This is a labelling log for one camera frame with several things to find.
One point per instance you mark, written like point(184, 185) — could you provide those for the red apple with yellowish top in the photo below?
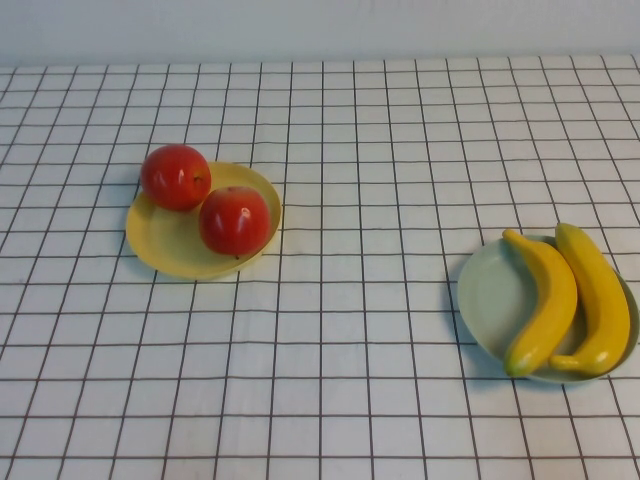
point(234, 222)

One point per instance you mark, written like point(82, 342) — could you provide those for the long yellow green-tipped banana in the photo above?
point(550, 300)

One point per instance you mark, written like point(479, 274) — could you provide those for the short yellow banana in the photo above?
point(605, 310)

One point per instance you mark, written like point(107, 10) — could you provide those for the yellow round plate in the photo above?
point(170, 245)

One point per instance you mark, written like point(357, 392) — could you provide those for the pale green round plate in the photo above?
point(490, 300)

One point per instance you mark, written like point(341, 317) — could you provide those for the white checked tablecloth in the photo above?
point(300, 390)

